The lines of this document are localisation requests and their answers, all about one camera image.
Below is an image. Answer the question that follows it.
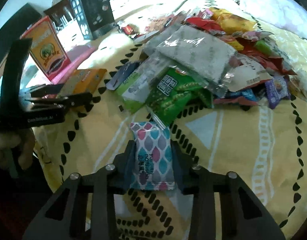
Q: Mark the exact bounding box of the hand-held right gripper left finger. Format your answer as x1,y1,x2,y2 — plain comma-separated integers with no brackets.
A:
22,139,136,240

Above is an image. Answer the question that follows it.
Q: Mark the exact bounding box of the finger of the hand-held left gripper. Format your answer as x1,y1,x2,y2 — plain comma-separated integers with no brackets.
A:
30,83,66,98
26,92,93,110

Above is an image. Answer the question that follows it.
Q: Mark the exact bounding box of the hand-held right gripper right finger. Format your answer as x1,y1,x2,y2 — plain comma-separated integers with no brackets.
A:
171,141,286,240

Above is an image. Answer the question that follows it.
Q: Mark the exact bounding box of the orange snack packet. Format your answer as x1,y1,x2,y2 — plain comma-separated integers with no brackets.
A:
59,68,108,112

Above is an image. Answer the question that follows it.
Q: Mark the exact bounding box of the leaf pattern snack packet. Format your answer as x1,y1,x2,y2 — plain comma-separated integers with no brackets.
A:
130,121,176,191

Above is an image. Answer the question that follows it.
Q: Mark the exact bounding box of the large clear puffed rice packet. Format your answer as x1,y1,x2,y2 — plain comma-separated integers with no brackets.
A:
143,25,238,87

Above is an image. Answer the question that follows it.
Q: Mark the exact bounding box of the person's left hand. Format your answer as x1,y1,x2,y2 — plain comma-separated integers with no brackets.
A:
0,129,36,171

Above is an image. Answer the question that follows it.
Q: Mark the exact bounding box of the pink packet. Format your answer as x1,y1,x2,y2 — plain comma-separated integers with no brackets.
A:
53,44,97,85

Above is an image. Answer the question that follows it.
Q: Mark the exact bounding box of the orange red carton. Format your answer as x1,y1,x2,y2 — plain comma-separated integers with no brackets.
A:
20,16,72,83

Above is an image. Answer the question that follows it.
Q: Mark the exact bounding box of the yellow patterned bedspread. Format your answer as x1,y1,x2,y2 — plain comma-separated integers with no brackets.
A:
33,0,307,240

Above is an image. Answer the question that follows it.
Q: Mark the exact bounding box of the dark blue snack packet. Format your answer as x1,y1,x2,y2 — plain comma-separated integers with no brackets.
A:
106,61,142,91

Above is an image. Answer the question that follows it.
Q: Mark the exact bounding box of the light green white packet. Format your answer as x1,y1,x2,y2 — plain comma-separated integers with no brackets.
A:
115,62,155,114

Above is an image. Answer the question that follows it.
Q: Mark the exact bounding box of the dark flat panel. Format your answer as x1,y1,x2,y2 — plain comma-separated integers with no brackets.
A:
0,3,42,62

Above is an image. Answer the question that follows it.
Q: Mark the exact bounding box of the green pea snack packet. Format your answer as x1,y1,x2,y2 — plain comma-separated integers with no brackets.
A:
145,67,214,128

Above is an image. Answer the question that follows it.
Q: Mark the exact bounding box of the small red snack packet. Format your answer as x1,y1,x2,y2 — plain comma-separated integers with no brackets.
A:
117,21,137,35

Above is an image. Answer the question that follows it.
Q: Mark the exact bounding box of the black box with icons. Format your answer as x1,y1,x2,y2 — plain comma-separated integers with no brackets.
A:
69,0,114,40

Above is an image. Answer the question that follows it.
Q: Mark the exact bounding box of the pile of mixed snack packets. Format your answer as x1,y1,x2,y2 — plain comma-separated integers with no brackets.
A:
116,6,306,110

